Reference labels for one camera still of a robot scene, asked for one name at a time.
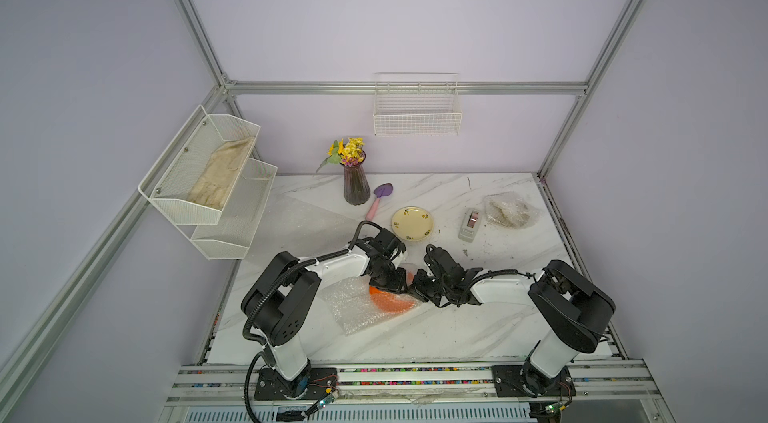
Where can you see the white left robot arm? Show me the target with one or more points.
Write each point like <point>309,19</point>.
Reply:
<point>278,303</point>

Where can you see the yellow artificial flowers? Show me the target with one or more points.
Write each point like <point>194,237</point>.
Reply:
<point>348,152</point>

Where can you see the white tape dispenser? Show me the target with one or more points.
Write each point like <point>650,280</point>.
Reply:
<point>470,225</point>

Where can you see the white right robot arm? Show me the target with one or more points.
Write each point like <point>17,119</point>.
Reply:
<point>576,311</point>

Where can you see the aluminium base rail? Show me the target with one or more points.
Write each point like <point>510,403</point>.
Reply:
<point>613,390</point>

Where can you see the yellow patterned dinner plate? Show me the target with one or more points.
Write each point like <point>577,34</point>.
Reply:
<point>514,213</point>

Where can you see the cream floral dinner plate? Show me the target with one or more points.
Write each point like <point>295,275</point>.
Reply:
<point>412,223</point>

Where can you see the orange dinner plate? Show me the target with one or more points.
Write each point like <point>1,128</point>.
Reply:
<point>391,303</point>

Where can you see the aluminium frame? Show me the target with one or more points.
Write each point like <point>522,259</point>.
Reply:
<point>27,362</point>

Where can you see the beige cloth in shelf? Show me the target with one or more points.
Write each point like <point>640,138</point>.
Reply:
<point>219,175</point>

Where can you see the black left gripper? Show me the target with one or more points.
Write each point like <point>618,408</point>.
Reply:
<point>396,286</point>

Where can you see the white wire wall basket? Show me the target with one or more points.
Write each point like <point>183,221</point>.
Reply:
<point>416,104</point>

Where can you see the white mesh two-tier shelf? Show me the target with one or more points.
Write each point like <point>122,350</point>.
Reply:
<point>217,234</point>

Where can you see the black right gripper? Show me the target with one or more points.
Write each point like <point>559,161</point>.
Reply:
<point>417,277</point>

